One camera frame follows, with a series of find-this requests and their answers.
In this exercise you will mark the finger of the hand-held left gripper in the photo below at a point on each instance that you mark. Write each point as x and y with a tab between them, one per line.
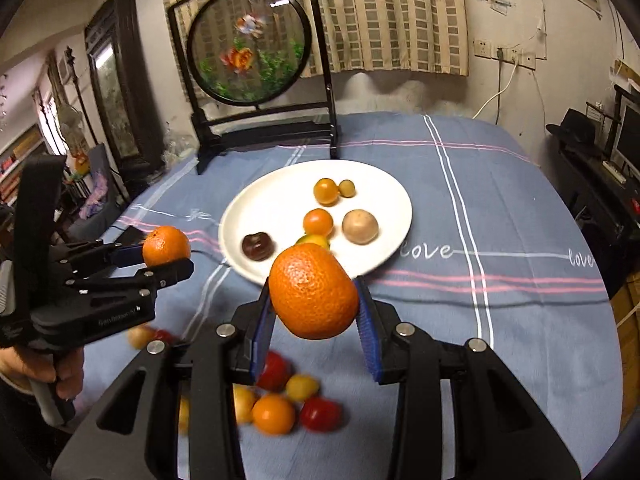
125	255
165	272

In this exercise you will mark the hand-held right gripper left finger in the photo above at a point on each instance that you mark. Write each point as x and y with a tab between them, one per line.
260	330

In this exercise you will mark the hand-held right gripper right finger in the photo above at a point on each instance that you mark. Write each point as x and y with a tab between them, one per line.
367	330

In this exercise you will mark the small red cherry tomato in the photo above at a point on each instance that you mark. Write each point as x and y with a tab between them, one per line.
162	336

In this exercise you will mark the large dimpled mandarin orange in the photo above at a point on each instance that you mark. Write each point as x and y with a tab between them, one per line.
314	290

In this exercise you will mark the pale yellow speckled pear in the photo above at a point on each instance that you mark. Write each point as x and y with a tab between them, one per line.
243	402

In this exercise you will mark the wrinkled dark purple passion fruit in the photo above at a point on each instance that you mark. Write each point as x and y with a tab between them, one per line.
257	246

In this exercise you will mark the small smooth orange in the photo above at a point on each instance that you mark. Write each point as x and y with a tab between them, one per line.
272	414
318	222

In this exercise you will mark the green-yellow tomato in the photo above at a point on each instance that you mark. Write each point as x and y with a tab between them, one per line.
317	240

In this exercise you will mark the brown potato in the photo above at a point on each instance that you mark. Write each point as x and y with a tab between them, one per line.
360	226

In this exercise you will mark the white oval plate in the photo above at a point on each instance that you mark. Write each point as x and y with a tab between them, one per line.
280	195

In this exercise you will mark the small olive-yellow plum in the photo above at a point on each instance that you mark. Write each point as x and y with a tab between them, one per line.
347	188

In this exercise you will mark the yellow-orange persimmon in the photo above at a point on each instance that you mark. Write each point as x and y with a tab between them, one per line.
326	191

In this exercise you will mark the person's left hand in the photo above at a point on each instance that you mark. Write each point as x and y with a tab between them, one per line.
30	367

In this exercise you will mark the red plum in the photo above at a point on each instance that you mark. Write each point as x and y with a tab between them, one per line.
274	370

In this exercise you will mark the purple cloth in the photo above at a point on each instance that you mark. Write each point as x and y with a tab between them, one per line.
100	192

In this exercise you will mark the small yellow plum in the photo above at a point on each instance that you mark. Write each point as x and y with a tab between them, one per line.
302	386

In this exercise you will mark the blue striped tablecloth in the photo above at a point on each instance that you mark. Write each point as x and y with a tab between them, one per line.
450	310

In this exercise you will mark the clear plastic bag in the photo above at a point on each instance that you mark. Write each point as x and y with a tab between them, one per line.
177	150

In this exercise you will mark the bookshelf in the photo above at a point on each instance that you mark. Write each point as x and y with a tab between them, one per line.
22	165

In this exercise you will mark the white standing fan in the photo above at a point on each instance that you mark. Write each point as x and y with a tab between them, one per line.
69	120

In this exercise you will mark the dark wooden framed picture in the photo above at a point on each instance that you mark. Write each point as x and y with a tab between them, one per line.
112	95

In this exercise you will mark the round embroidered screen black stand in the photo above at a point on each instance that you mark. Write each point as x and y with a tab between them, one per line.
250	45

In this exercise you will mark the cardboard box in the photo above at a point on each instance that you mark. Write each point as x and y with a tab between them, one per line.
629	305

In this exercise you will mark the black desk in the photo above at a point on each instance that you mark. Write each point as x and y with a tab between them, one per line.
595	195

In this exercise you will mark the black hat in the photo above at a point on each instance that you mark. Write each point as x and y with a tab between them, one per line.
577	127

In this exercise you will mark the white keyboard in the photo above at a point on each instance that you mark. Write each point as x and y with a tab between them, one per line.
615	171

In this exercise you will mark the beige checked curtain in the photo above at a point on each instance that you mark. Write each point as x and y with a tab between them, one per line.
400	15

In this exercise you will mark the computer monitor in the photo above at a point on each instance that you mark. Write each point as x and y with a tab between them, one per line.
629	130

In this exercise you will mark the flat yellow box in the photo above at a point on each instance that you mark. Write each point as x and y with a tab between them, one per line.
627	72

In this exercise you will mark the white wall socket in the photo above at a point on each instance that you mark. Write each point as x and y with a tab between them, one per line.
528	60
483	48
506	54

